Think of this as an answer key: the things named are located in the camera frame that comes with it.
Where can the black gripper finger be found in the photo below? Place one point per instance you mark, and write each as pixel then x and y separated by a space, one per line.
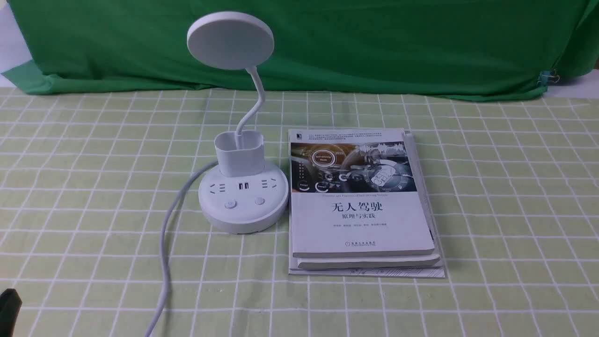
pixel 10 306

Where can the white desk lamp with socket base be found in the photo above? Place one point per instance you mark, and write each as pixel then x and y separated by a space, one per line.
pixel 243 193

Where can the green checkered tablecloth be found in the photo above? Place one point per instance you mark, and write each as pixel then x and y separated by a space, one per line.
pixel 86 180

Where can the top white book with car cover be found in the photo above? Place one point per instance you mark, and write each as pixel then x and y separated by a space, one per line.
pixel 360 215

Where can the bottom thin paper booklet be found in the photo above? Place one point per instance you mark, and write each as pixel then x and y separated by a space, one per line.
pixel 435 270

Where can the green backdrop cloth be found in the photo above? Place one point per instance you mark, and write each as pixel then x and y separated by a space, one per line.
pixel 473 50

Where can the teal binder clip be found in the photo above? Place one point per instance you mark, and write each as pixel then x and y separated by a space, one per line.
pixel 547 78

